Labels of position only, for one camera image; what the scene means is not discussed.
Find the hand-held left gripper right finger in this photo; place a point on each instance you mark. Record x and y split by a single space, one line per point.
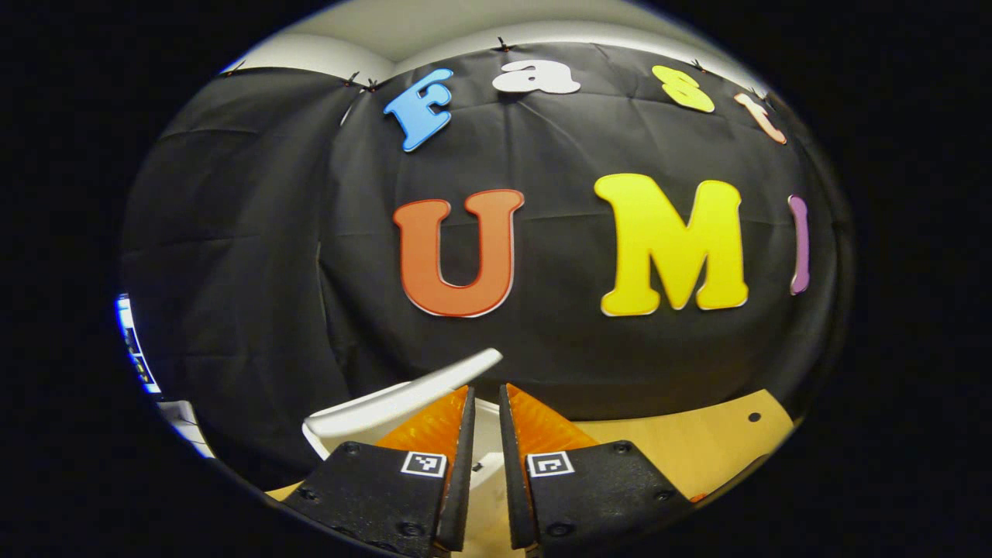
515 496

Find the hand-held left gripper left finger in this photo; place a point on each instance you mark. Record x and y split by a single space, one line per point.
463 480

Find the white garbage bin lid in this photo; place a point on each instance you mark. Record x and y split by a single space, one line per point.
372 415

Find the wooden desktop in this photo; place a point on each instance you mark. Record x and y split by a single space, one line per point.
697 449

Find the white side table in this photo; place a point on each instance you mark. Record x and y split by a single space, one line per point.
186 426

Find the black backdrop cloth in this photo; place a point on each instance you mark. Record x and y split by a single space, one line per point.
271 232

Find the computer monitor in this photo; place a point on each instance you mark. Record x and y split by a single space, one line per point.
136 349

